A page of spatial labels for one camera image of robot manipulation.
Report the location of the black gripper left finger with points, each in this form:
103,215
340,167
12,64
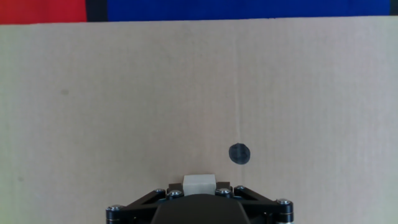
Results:
136,214

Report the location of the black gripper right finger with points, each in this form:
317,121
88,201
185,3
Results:
270,214

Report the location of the small pale wooden block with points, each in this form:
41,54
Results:
199,185

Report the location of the colour block patterned cloth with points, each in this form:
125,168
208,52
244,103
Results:
217,9

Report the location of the brown cardboard sheet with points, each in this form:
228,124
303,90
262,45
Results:
124,93

